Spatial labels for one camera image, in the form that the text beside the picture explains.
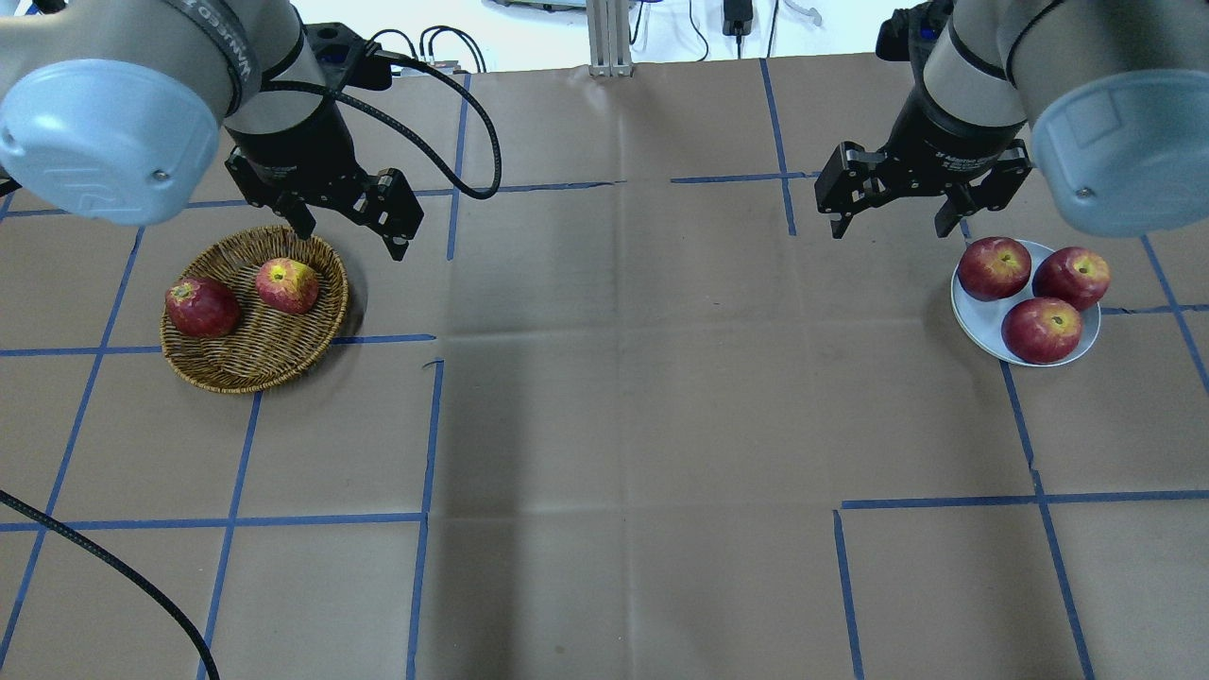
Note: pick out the red apple plate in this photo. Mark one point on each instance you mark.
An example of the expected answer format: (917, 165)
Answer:
(993, 268)
(1042, 330)
(1076, 275)

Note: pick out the light blue plate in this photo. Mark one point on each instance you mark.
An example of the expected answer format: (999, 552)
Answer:
(982, 320)

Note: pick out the red apple plate outer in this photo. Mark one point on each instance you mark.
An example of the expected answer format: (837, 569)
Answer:
(1076, 275)

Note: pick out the red apple plate far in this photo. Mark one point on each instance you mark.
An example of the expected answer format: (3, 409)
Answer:
(993, 268)

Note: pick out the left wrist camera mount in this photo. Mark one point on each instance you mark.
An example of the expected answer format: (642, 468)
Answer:
(346, 59)

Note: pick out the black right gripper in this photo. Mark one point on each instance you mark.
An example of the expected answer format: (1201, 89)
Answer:
(954, 129)

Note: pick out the woven wicker basket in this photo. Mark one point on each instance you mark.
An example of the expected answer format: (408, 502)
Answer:
(267, 348)

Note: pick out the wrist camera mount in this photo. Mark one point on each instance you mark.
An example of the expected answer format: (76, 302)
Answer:
(346, 59)
(910, 33)

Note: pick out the aluminium profile post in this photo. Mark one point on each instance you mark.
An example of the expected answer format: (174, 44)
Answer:
(608, 24)

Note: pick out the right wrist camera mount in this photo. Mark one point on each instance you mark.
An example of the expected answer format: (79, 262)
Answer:
(910, 33)

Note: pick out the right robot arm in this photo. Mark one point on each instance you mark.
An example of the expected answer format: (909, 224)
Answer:
(1108, 100)

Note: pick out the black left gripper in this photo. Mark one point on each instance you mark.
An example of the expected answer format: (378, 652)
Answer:
(286, 151)

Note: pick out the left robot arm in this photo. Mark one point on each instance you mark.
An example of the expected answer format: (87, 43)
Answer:
(115, 109)

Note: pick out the dark red apple in basket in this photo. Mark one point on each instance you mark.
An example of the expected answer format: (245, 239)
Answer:
(202, 307)

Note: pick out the black power adapter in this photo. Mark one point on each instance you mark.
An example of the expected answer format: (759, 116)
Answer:
(737, 17)

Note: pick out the red apple plate near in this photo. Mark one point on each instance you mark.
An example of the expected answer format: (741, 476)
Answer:
(1042, 330)

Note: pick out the yellow-red apple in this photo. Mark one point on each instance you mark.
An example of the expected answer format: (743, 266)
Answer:
(287, 285)

